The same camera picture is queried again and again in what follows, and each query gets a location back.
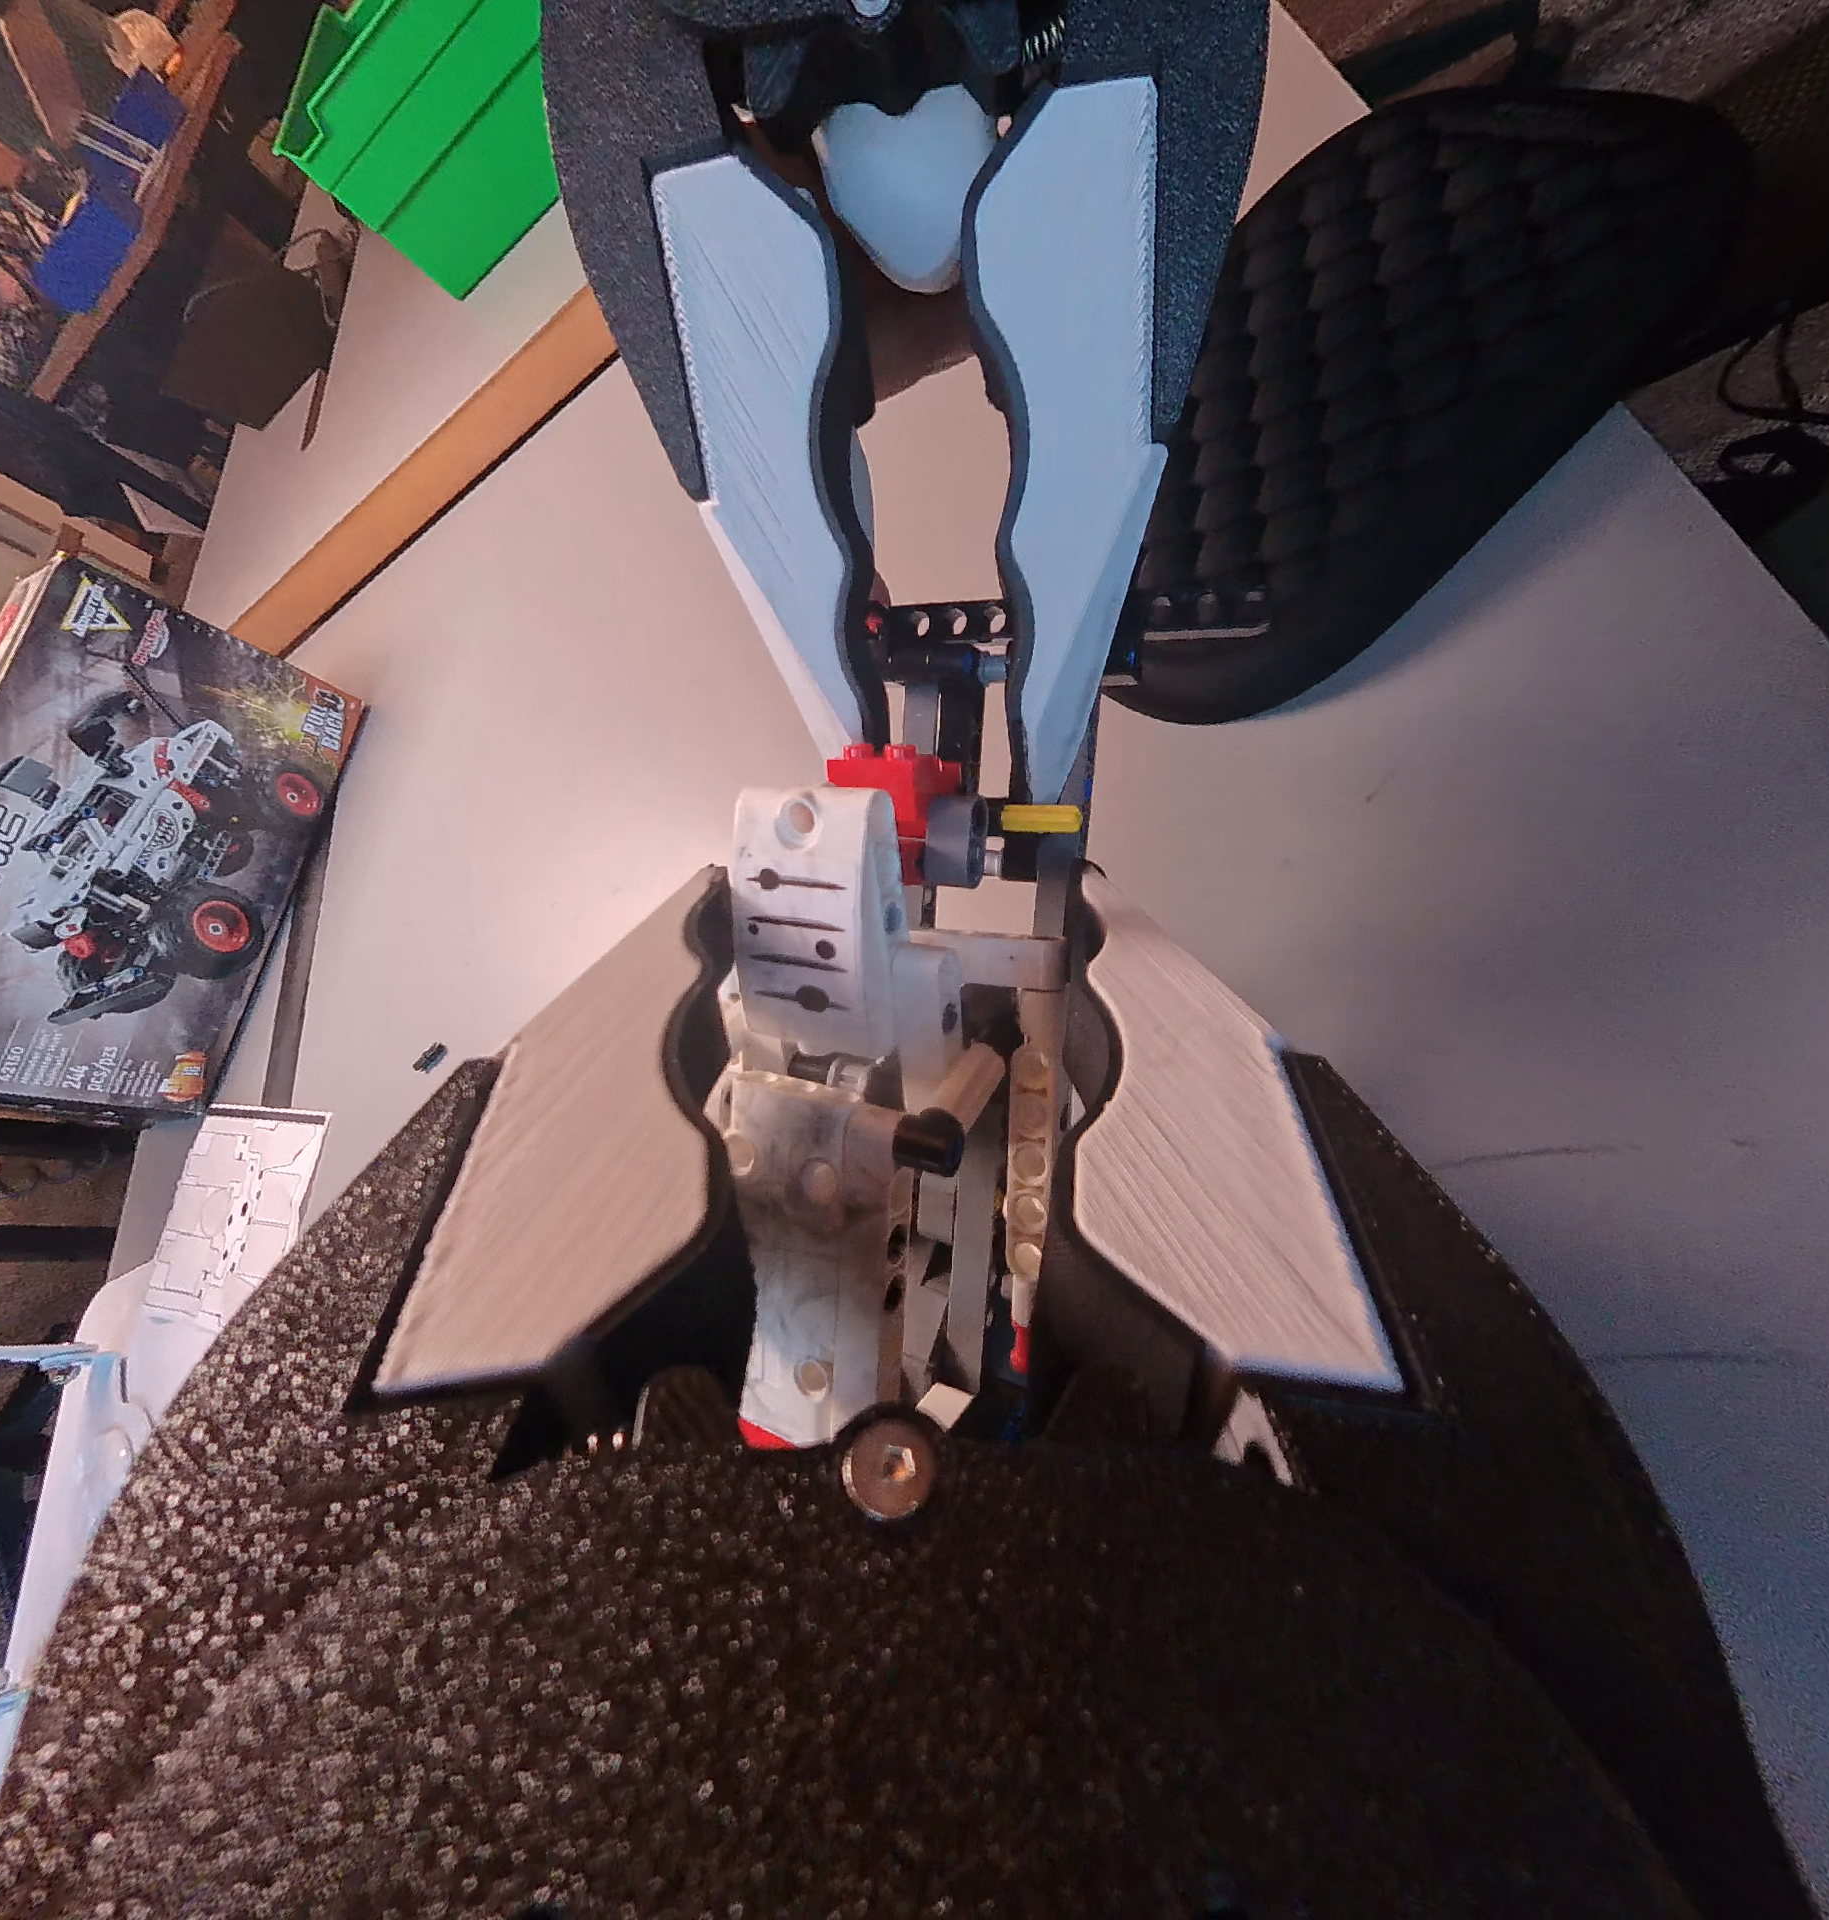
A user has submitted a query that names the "grey desk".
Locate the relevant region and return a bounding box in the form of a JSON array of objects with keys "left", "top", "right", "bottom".
[{"left": 105, "top": 0, "right": 1829, "bottom": 1920}]

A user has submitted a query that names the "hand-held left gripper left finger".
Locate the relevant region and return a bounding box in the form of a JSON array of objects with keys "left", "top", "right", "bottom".
[{"left": 369, "top": 871, "right": 752, "bottom": 1407}]

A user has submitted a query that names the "toy brick vehicle model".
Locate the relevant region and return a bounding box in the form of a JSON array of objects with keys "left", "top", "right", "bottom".
[{"left": 698, "top": 586, "right": 1267, "bottom": 1452}]

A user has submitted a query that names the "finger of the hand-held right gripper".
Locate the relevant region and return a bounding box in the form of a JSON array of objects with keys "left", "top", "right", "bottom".
[
  {"left": 646, "top": 145, "right": 892, "bottom": 760},
  {"left": 969, "top": 76, "right": 1171, "bottom": 793}
]

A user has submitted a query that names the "toy set cardboard box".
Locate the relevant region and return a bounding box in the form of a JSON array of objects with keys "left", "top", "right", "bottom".
[{"left": 0, "top": 551, "right": 368, "bottom": 1128}]

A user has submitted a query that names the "green plastic storage bin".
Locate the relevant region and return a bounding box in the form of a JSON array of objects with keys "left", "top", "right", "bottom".
[{"left": 269, "top": 0, "right": 573, "bottom": 302}]

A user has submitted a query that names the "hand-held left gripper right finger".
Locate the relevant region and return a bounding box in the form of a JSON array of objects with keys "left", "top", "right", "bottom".
[{"left": 1067, "top": 894, "right": 1418, "bottom": 1400}]

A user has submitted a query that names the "white paper sheet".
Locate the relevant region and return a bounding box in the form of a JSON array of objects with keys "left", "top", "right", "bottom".
[{"left": 121, "top": 1107, "right": 333, "bottom": 1338}]

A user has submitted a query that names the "wooden edged grey table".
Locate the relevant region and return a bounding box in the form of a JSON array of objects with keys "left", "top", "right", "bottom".
[{"left": 180, "top": 196, "right": 624, "bottom": 664}]

